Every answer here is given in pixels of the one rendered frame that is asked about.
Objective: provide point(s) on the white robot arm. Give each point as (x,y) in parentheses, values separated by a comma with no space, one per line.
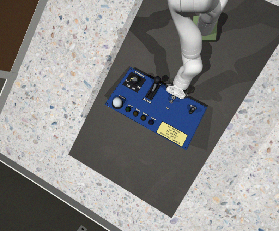
(191,37)

